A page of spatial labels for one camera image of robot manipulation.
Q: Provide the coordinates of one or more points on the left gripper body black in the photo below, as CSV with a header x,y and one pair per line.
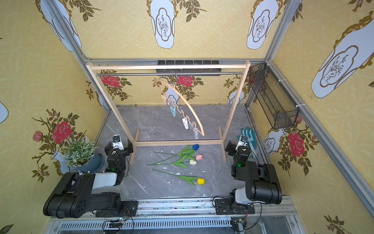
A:
x,y
126,147

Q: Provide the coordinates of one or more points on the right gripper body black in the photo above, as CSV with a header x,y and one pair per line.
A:
x,y
231,147

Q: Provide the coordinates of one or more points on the curved wooden clip hanger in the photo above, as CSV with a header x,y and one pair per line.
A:
x,y
168,101

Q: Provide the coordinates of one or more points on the yellow artificial tulip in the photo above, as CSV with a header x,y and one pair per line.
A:
x,y
192,180

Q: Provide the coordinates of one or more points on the white artificial tulip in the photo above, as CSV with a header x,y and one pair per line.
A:
x,y
178,164

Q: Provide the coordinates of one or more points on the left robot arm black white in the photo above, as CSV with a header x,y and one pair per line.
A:
x,y
73,197

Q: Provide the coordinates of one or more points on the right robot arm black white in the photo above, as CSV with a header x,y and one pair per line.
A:
x,y
261,181

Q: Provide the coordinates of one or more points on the grey clothes peg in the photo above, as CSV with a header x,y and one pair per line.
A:
x,y
196,133

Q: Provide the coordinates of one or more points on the white clothes peg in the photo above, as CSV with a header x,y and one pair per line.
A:
x,y
185,123

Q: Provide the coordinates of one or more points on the teal clothes peg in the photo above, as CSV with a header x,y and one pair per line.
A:
x,y
173,111

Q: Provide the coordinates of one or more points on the teal garden gloves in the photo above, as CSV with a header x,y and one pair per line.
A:
x,y
250,137

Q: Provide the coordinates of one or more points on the potted white flower plant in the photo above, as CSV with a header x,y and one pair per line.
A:
x,y
80,153

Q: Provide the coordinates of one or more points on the pink artificial tulip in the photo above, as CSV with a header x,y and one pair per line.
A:
x,y
195,158

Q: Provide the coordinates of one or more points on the blue artificial tulip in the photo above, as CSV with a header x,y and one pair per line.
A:
x,y
187,150

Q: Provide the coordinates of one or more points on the metal rack rod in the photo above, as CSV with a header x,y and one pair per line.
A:
x,y
172,74

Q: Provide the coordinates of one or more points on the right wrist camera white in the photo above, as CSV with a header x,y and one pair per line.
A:
x,y
242,141

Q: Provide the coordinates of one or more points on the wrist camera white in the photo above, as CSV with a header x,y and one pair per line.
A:
x,y
242,141
117,143

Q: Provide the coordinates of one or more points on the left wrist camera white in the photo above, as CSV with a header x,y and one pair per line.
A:
x,y
117,143

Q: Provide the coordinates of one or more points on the wooden clothes rack frame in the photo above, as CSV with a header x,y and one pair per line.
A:
x,y
176,68

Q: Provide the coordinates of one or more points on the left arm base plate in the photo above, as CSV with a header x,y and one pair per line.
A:
x,y
126,209

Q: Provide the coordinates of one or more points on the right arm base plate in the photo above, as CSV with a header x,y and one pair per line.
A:
x,y
228,207

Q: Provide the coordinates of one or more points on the black wire mesh basket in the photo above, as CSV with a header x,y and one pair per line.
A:
x,y
279,108

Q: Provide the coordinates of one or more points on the aluminium rail front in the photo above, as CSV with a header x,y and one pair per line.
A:
x,y
194,207

